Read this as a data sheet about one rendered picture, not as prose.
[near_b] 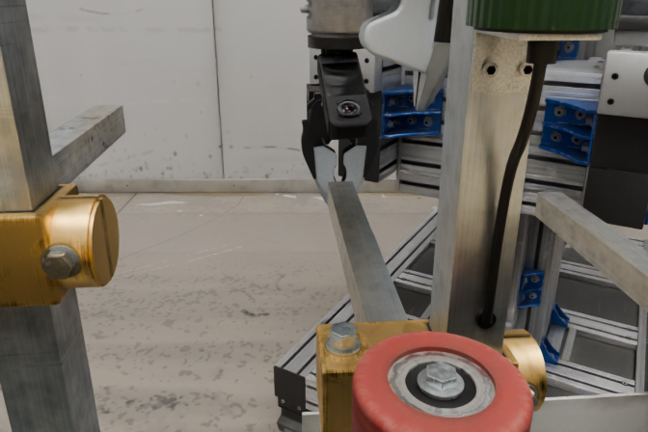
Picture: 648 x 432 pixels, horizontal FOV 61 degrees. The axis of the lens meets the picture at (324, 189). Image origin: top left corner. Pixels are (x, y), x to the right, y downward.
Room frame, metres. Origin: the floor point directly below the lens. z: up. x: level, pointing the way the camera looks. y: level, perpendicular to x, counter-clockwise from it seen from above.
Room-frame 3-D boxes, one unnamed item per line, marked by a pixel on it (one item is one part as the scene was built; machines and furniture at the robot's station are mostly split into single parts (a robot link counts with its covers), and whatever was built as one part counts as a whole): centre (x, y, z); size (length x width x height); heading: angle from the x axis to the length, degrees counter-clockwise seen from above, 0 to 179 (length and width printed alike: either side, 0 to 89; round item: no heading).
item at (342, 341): (0.28, -0.01, 0.88); 0.02 x 0.02 x 0.01
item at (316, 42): (0.65, -0.02, 0.97); 0.09 x 0.08 x 0.12; 5
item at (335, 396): (0.28, -0.06, 0.85); 0.13 x 0.06 x 0.05; 95
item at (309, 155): (0.63, 0.00, 0.91); 0.05 x 0.02 x 0.09; 95
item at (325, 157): (0.65, 0.00, 0.86); 0.06 x 0.03 x 0.09; 5
